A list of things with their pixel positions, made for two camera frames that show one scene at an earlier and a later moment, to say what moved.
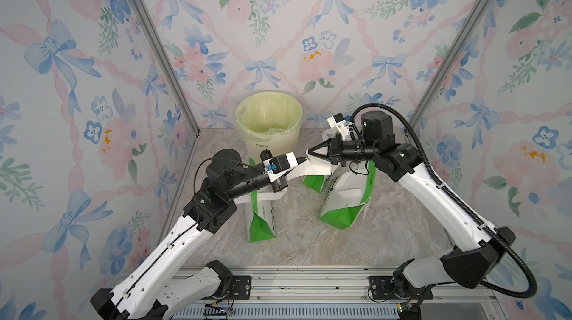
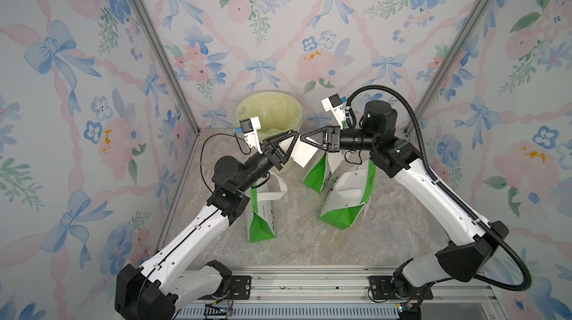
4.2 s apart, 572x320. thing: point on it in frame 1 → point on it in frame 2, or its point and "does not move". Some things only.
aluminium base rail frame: (231, 292) does not move
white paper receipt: (313, 166) → (302, 152)
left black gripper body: (252, 183) → (267, 161)
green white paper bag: (316, 181) does not move
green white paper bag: (346, 196) does not move
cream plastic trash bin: (269, 120) does not move
